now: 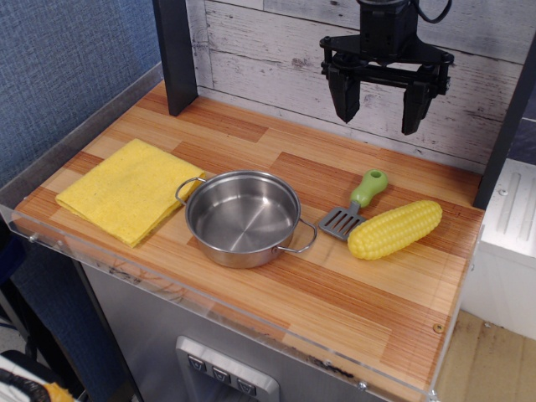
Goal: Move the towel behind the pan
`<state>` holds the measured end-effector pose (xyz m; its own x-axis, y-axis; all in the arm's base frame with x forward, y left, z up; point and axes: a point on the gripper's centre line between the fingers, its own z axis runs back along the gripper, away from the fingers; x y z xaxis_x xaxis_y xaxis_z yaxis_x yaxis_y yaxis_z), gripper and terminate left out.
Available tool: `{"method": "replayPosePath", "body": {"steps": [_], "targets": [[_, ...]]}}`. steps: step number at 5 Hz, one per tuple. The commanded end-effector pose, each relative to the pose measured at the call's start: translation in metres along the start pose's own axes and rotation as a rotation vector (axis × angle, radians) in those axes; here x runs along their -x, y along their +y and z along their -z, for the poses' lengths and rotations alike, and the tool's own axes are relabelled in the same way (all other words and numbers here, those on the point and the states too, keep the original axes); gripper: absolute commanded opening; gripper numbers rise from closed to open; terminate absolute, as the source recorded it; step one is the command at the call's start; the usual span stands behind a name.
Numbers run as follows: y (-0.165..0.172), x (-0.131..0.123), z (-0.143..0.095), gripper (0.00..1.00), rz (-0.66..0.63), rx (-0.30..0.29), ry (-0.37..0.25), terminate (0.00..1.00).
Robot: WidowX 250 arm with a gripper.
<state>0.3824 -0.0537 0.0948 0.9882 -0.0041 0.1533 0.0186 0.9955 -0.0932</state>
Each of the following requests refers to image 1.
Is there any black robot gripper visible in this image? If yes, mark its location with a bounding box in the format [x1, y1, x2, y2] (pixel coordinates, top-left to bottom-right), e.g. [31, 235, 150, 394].
[320, 1, 454, 135]

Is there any yellow cloth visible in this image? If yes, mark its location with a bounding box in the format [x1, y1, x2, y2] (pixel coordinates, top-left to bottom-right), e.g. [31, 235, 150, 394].
[55, 139, 205, 247]

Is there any small stainless steel pot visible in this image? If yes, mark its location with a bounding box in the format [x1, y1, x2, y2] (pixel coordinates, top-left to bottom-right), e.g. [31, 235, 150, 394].
[175, 170, 317, 269]

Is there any yellow plastic corn cob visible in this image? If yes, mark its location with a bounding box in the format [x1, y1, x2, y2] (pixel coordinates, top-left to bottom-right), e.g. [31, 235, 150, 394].
[347, 200, 442, 260]

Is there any white ribbed box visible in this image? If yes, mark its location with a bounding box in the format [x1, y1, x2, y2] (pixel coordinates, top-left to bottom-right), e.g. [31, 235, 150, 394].
[461, 159, 535, 339]

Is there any clear acrylic front guard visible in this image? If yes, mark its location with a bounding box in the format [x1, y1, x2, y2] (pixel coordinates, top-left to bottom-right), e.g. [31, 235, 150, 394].
[1, 193, 450, 401]

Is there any stainless steel cabinet front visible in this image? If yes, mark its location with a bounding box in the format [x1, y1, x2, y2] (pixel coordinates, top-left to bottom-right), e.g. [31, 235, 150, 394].
[82, 264, 380, 401]

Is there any silver control button panel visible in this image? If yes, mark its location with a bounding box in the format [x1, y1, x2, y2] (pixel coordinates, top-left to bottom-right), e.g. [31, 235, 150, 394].
[175, 336, 281, 401]

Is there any green handled grey toy spatula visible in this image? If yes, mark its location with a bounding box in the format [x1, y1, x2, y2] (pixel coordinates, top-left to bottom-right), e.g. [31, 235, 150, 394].
[319, 169, 389, 240]

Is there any dark grey right post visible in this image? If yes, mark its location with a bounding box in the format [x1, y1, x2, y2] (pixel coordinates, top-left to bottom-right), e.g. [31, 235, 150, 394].
[473, 38, 535, 209]

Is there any dark grey post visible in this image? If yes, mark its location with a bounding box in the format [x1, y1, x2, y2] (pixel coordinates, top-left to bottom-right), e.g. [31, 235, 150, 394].
[152, 0, 198, 116]
[473, 38, 535, 209]

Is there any dark grey left post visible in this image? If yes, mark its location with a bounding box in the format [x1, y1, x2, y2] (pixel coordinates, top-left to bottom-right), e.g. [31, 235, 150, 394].
[152, 0, 198, 116]

